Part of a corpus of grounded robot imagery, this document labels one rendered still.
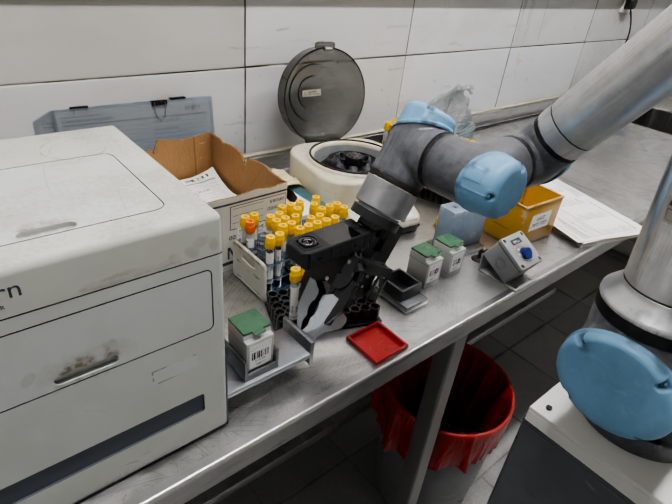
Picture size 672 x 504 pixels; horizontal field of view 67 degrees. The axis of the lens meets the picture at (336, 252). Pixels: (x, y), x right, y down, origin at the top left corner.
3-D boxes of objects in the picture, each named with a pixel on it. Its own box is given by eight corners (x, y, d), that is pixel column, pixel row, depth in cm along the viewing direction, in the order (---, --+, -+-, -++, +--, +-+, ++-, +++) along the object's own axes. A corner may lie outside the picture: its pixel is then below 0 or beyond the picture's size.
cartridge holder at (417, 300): (405, 315, 86) (409, 297, 84) (369, 288, 91) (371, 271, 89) (426, 304, 89) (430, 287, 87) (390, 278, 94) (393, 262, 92)
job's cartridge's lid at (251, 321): (247, 341, 62) (247, 338, 61) (227, 320, 65) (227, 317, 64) (274, 330, 64) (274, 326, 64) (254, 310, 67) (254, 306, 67)
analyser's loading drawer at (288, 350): (172, 434, 59) (169, 403, 56) (149, 398, 63) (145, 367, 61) (312, 363, 71) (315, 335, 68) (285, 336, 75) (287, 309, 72)
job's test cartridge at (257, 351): (246, 378, 65) (246, 341, 62) (227, 356, 68) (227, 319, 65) (273, 365, 67) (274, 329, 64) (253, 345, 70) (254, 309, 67)
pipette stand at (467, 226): (449, 261, 102) (461, 217, 96) (425, 244, 106) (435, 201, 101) (483, 249, 107) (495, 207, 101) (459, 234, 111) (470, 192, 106)
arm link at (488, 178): (554, 150, 61) (480, 123, 68) (498, 167, 54) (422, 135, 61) (535, 209, 65) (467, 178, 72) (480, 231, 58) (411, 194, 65)
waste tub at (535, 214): (514, 250, 108) (527, 208, 102) (466, 222, 117) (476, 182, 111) (550, 236, 115) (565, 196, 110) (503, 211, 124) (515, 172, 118)
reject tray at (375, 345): (375, 366, 75) (376, 362, 74) (345, 339, 79) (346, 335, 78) (407, 348, 79) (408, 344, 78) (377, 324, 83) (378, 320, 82)
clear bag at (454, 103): (447, 167, 144) (462, 102, 135) (394, 150, 152) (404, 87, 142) (480, 145, 163) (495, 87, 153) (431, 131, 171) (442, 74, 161)
